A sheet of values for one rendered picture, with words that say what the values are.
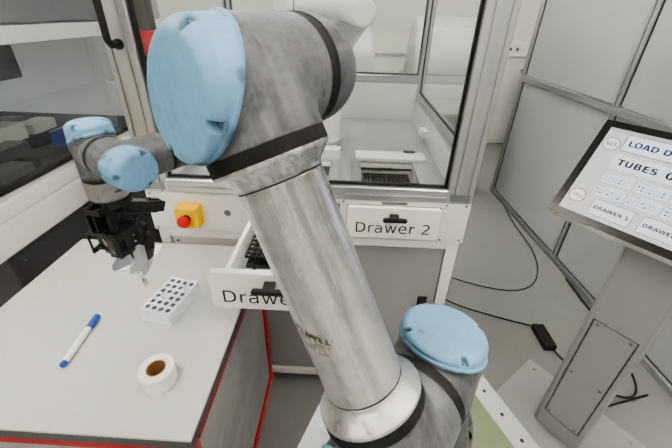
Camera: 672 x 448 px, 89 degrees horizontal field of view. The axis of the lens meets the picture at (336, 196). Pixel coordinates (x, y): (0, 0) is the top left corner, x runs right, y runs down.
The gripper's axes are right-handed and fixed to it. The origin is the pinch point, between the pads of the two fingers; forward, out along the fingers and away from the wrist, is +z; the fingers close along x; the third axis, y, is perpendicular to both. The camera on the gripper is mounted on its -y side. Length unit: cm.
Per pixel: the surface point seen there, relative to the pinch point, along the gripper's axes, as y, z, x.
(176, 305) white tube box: -1.3, 12.2, 5.1
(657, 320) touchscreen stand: -36, 19, 130
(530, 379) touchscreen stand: -63, 88, 122
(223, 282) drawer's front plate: -2.2, 2.0, 19.1
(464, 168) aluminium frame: -47, -15, 73
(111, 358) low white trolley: 13.0, 16.0, -1.9
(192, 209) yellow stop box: -27.4, 0.9, -5.7
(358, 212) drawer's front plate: -40, 1, 44
